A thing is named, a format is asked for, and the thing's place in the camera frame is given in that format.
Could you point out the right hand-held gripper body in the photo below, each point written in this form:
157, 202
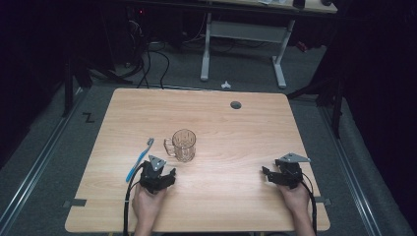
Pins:
290, 172

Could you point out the person's right hand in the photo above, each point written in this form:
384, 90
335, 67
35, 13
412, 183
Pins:
295, 198

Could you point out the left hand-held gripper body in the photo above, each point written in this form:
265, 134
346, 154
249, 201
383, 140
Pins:
151, 177

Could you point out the person's left hand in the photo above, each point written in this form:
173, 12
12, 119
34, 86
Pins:
147, 205

